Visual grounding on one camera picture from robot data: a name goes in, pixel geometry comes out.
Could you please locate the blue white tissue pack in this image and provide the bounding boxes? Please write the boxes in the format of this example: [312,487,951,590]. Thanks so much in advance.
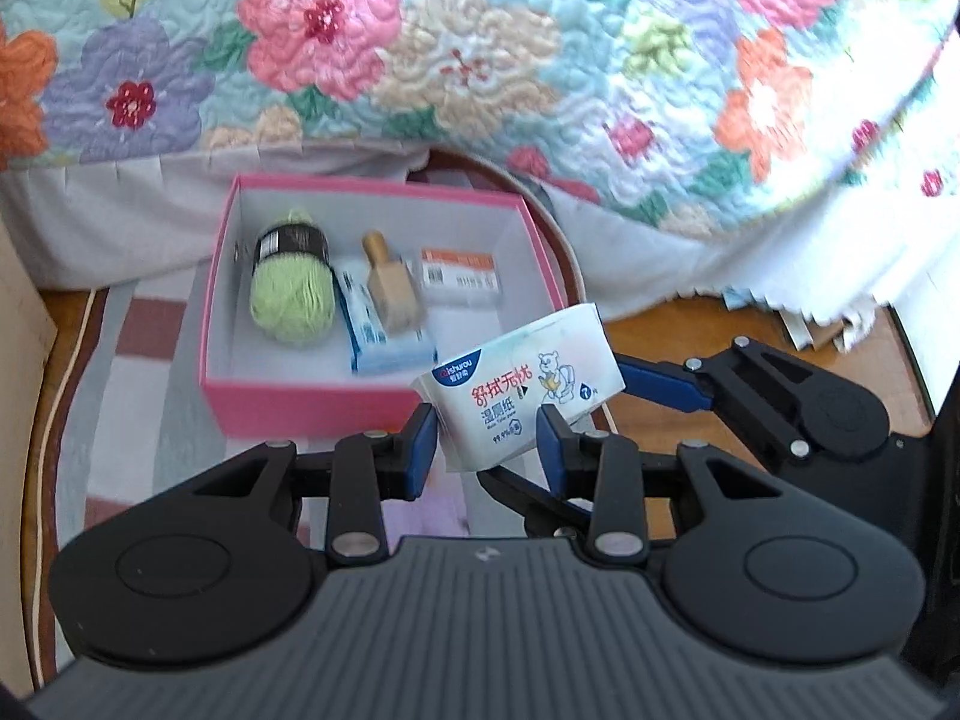
[332,257,438,376]

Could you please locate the white wet wipes pack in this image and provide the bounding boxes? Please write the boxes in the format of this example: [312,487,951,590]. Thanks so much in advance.
[413,304,625,473]

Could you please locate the wooden stamp bottle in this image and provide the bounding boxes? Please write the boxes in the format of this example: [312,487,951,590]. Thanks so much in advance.
[361,231,421,335]

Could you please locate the purple plush toy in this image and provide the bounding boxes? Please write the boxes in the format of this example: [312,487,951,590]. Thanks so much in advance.
[382,497,469,546]

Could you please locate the pink cardboard box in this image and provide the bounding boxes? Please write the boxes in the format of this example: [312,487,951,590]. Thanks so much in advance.
[199,174,568,439]

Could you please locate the torn paper scraps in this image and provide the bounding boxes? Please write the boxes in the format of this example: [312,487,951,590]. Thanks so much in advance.
[721,289,884,353]

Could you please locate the green yarn ball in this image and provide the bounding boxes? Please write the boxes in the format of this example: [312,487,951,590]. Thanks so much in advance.
[249,210,337,346]

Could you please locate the white orange medicine box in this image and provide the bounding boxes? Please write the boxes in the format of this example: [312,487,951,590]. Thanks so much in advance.
[416,247,501,307]

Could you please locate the striped oval rug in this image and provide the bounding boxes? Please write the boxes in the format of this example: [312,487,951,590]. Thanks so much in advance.
[21,148,677,691]

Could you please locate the floral quilt bedspread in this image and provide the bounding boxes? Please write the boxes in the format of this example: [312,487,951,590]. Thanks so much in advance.
[2,0,958,236]

